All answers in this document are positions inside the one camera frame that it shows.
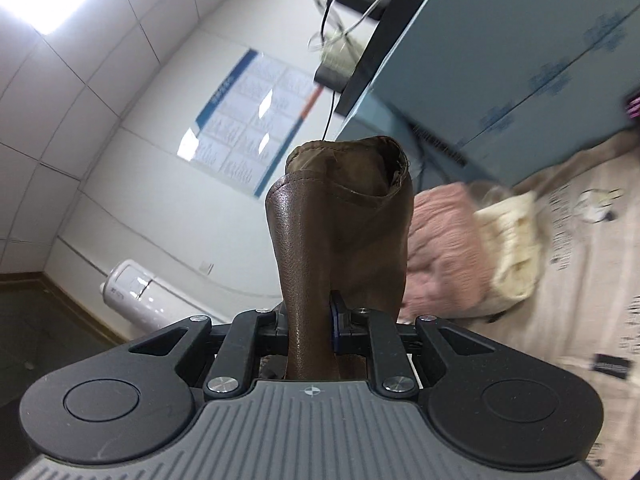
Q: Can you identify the black power adapter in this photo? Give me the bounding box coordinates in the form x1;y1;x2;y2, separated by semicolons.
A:
314;66;357;94

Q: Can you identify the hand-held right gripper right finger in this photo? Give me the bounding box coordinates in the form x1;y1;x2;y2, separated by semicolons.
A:
329;291;502;401

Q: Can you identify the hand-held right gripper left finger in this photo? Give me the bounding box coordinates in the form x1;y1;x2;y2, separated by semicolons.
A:
128;304;289;402

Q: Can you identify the white power adapter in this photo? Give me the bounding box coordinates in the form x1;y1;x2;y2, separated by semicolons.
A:
320;35;366;76

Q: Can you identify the brown leather garment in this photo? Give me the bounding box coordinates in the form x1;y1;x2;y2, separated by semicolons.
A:
264;135;415;381

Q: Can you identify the black cable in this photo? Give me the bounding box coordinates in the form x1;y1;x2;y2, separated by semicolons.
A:
310;0;351;143

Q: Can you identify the cream knit sweater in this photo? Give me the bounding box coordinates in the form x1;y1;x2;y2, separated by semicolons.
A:
472;191;546;317

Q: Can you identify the small black object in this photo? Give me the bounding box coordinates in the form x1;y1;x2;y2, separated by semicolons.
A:
590;354;631;381

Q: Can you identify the white tower air conditioner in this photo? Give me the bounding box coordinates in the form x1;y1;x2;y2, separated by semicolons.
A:
99;259;236;336

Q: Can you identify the pink knit sweater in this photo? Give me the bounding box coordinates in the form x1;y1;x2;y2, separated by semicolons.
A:
400;182;501;318

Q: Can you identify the wall poster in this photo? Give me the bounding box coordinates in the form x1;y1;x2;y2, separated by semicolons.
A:
176;49;325;198

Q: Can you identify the printed bed sheet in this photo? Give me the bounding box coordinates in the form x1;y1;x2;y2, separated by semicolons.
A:
395;130;640;480

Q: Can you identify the white cable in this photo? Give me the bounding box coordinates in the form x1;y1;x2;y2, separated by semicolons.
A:
307;0;426;53

